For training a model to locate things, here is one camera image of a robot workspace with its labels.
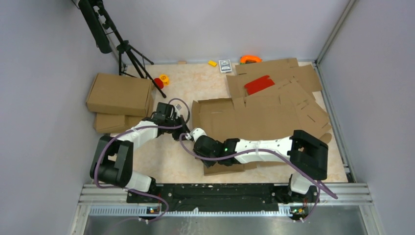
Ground brown cardboard box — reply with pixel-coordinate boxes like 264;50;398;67
191;95;333;176
86;73;153;117

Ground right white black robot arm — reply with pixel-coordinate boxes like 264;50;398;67
190;128;328;202

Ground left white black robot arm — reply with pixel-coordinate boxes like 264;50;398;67
90;102;190;202

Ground folded brown cardboard box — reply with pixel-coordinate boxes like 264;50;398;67
86;73;153;117

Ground lower folded cardboard box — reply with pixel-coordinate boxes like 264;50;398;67
93;113;143;134

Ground red yellow toy spool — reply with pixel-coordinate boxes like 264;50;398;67
154;74;170;89

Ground small yellow block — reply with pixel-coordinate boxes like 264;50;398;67
208;60;217;67

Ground blue playing card deck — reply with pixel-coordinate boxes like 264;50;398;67
218;60;232;73

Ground stack of flat cardboard sheets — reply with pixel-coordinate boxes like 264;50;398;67
226;58;333;143

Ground red plastic sheet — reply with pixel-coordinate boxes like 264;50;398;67
244;75;275;95

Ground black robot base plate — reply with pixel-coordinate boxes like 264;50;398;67
126;183;319;213

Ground orange plastic ring toy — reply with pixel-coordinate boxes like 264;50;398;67
240;55;262;65

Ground black camera tripod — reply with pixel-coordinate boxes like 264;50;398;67
72;0;167;98

